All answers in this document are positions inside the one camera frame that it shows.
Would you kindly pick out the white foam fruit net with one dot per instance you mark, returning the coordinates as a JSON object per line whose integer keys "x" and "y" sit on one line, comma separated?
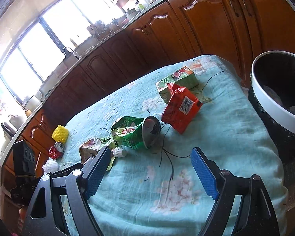
{"x": 51, "y": 166}

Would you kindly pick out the white container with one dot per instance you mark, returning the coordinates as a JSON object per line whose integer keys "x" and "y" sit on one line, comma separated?
{"x": 33, "y": 102}

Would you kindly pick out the kitchen faucet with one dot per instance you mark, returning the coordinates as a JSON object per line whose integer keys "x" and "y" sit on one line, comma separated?
{"x": 75, "y": 53}

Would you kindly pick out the floral light blue tablecloth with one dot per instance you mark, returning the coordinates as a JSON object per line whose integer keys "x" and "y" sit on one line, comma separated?
{"x": 223, "y": 127}

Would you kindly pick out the wooden base cabinets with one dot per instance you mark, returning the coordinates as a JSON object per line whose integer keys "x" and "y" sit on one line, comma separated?
{"x": 211, "y": 17}

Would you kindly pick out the kitchen window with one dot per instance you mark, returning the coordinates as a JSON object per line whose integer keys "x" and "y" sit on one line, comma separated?
{"x": 54, "y": 24}

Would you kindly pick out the small green bottle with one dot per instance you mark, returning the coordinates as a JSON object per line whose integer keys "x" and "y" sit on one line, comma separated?
{"x": 140, "y": 6}

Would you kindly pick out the green juice carton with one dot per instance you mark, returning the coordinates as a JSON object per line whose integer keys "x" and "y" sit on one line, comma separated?
{"x": 182, "y": 75}

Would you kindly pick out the crushed red drink can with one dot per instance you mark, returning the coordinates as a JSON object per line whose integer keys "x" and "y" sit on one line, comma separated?
{"x": 56, "y": 150}

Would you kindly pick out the small white plastic bottle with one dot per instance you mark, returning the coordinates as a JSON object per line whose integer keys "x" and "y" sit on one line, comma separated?
{"x": 119, "y": 152}

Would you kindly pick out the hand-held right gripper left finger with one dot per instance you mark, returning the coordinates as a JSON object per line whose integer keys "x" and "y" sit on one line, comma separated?
{"x": 98, "y": 172}

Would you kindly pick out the person's left hand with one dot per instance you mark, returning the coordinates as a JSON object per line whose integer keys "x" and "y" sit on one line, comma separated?
{"x": 22, "y": 213}

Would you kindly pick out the green snack bag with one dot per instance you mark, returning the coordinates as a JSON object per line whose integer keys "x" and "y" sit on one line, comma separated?
{"x": 127, "y": 134}

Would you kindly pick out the white kettle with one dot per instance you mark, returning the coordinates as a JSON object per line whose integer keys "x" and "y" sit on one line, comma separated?
{"x": 17, "y": 121}

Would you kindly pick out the white lidded pot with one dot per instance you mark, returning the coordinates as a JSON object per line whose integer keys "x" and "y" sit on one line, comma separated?
{"x": 131, "y": 13}

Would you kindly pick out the tan snack wrapper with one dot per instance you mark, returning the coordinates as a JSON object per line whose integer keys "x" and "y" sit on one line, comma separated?
{"x": 88, "y": 152}

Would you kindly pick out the yellow foam fruit net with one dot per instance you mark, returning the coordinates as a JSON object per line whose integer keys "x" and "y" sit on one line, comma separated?
{"x": 60, "y": 134}

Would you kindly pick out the dish rack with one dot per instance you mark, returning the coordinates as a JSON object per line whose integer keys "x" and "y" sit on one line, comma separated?
{"x": 100, "y": 28}

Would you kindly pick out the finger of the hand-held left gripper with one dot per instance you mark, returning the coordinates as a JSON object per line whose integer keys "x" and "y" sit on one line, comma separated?
{"x": 64, "y": 169}

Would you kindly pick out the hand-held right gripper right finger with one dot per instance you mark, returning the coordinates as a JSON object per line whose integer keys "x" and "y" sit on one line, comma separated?
{"x": 204, "y": 174}

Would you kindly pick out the orange snack bag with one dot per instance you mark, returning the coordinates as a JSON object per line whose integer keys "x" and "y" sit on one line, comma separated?
{"x": 179, "y": 118}

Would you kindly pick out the black bin with white rim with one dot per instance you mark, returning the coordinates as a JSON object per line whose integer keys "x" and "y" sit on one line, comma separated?
{"x": 264, "y": 102}

